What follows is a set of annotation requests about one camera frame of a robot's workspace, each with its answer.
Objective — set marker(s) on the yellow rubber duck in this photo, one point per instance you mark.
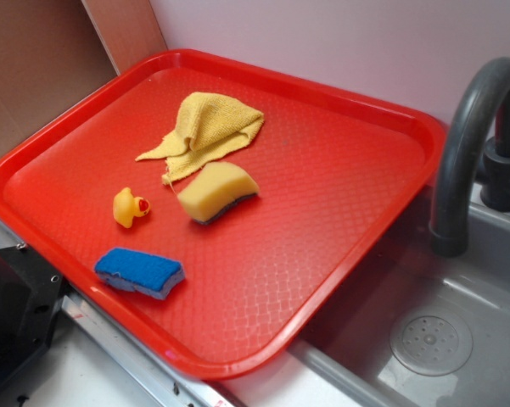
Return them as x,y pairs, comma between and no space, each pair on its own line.
127,207

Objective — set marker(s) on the yellow sponge with grey pad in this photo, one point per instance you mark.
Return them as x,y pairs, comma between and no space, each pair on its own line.
218,187

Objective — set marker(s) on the red plastic tray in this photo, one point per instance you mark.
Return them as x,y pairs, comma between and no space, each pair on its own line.
335,170

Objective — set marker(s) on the yellow microfiber cloth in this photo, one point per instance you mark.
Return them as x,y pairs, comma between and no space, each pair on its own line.
209,126

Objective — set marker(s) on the blue scrub sponge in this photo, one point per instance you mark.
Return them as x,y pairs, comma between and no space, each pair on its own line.
134,271

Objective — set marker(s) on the grey plastic sink basin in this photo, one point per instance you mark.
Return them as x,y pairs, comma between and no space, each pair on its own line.
348,340

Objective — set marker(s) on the round sink drain cover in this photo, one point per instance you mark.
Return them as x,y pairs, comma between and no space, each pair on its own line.
430,343

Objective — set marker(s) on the grey curved faucet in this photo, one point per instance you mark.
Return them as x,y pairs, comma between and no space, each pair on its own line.
477,150

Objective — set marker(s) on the brown cardboard panel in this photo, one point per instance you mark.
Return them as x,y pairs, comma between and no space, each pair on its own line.
55,53

